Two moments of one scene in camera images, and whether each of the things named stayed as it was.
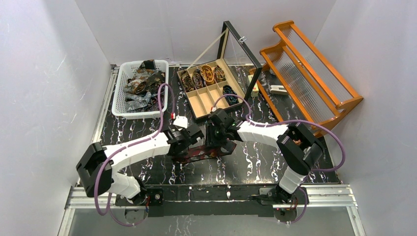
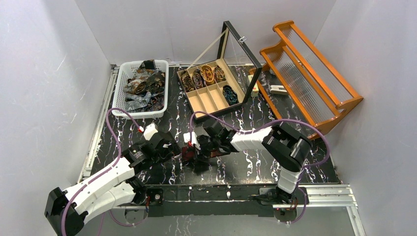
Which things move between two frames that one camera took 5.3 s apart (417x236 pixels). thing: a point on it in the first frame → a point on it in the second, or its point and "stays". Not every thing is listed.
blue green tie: (231, 100) stays
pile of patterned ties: (141, 94) stays
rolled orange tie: (208, 74) stays
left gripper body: (194, 135) → (174, 148)
